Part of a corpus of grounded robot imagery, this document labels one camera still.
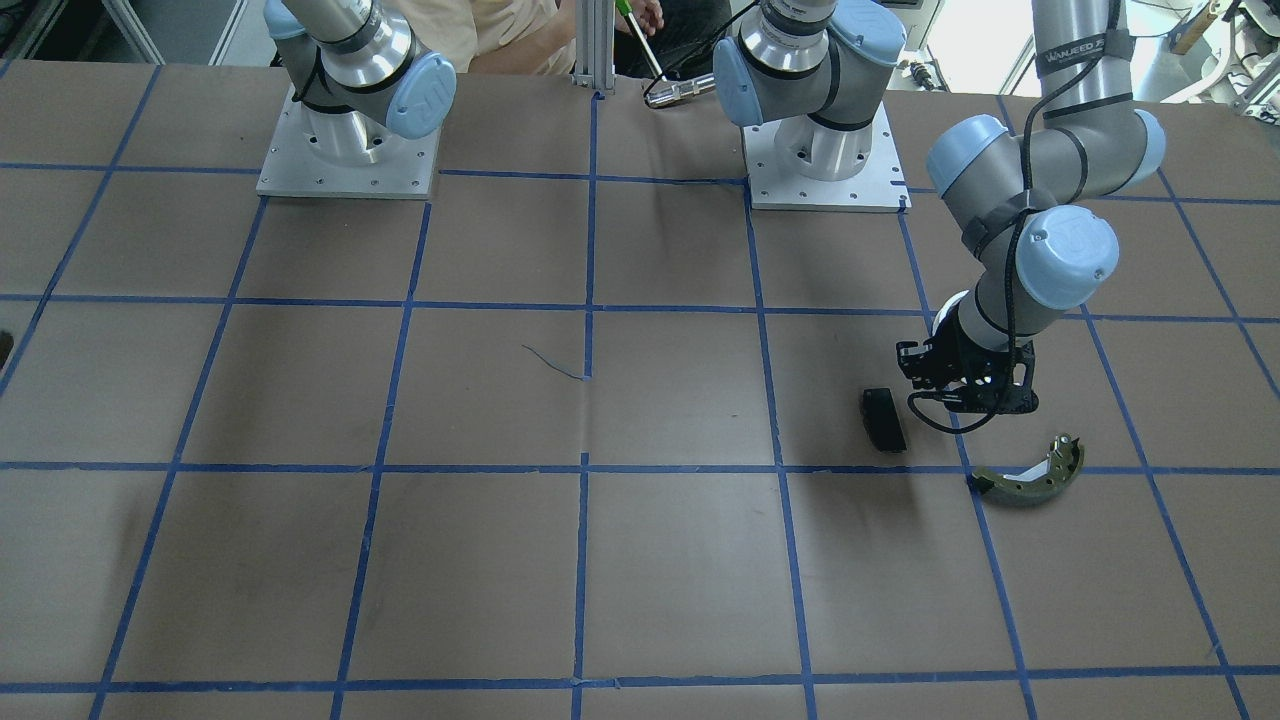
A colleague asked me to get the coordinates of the person in beige shirt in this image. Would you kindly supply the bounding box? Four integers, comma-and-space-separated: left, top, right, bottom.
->
396, 0, 666, 77

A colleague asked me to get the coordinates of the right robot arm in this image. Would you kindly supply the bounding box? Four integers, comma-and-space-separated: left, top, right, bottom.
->
262, 1, 457, 138

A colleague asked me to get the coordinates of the green handled screwdriver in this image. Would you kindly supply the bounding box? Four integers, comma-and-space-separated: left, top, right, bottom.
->
614, 0, 667, 81

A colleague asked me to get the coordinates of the aluminium frame post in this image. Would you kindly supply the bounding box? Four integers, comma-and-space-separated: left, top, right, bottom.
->
571, 0, 616, 95

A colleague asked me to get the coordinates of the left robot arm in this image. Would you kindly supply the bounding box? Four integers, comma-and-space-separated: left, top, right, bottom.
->
712, 1, 1166, 419

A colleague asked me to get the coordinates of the black brake pad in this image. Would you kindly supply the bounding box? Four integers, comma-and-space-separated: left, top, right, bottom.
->
860, 387, 908, 454

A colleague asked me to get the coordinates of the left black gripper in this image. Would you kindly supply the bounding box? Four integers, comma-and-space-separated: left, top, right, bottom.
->
896, 325, 1039, 414

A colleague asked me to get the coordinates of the green brake shoe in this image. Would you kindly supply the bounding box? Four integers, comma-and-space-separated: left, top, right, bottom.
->
972, 434, 1085, 507

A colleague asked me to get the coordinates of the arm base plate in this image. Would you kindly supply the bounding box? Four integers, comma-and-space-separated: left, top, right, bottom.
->
742, 105, 911, 213
257, 86, 447, 200

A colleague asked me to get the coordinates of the silver metal tool handle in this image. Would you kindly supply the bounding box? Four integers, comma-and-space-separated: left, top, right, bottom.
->
644, 73, 716, 109

